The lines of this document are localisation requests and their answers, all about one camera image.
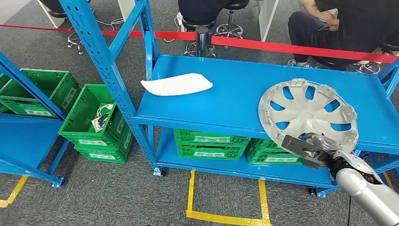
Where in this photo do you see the person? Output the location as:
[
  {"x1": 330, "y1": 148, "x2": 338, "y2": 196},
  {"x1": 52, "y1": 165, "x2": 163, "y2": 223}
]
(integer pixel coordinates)
[
  {"x1": 177, "y1": 0, "x2": 234, "y2": 27},
  {"x1": 287, "y1": 0, "x2": 399, "y2": 74}
]

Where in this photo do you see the white plastic panel part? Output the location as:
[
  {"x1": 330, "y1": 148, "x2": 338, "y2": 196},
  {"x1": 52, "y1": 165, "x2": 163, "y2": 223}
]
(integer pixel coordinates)
[{"x1": 140, "y1": 73, "x2": 214, "y2": 97}]

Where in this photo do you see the silver wheel hubcap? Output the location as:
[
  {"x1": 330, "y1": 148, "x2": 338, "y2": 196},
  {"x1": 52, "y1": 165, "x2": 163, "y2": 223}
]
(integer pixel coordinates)
[{"x1": 258, "y1": 78, "x2": 359, "y2": 154}]

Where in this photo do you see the white desk panel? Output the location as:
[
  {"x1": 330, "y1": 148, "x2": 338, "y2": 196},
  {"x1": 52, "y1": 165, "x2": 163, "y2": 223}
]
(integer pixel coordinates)
[
  {"x1": 258, "y1": 0, "x2": 280, "y2": 43},
  {"x1": 117, "y1": 0, "x2": 147, "y2": 23}
]

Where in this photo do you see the black stool chrome base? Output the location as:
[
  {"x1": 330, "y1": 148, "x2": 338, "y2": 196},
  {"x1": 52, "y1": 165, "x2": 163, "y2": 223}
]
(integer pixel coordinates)
[
  {"x1": 181, "y1": 18, "x2": 217, "y2": 58},
  {"x1": 47, "y1": 8, "x2": 94, "y2": 56},
  {"x1": 214, "y1": 0, "x2": 251, "y2": 49},
  {"x1": 311, "y1": 42, "x2": 399, "y2": 74}
]

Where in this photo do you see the blue metal shelf rack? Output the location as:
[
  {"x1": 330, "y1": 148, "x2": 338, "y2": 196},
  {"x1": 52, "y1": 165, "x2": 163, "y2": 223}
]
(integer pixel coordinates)
[
  {"x1": 0, "y1": 51, "x2": 71, "y2": 189},
  {"x1": 58, "y1": 0, "x2": 399, "y2": 199}
]

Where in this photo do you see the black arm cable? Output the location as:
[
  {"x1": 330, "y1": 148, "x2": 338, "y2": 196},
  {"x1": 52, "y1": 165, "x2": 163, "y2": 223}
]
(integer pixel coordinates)
[{"x1": 346, "y1": 194, "x2": 352, "y2": 226}]

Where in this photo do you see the white floor cable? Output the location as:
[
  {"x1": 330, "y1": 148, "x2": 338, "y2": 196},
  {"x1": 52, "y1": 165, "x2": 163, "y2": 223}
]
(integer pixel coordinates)
[{"x1": 93, "y1": 17, "x2": 126, "y2": 29}]

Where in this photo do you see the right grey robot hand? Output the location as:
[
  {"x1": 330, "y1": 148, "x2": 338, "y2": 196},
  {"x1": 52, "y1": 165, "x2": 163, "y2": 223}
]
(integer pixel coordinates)
[{"x1": 280, "y1": 132, "x2": 343, "y2": 170}]

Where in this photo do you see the white and black cable bundle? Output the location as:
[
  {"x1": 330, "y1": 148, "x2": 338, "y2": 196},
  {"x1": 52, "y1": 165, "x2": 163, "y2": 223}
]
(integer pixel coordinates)
[{"x1": 91, "y1": 103, "x2": 115, "y2": 133}]

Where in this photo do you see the black stanchion post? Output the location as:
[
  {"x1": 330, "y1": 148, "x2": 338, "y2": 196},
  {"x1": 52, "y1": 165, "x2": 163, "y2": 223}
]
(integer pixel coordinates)
[{"x1": 194, "y1": 26, "x2": 213, "y2": 58}]

